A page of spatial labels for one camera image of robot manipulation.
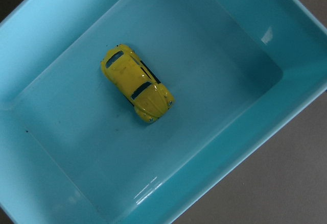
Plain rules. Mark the yellow beetle toy car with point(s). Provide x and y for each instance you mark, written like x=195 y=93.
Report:
x=149 y=97

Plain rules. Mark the turquoise plastic bin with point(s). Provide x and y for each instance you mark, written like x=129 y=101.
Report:
x=73 y=150

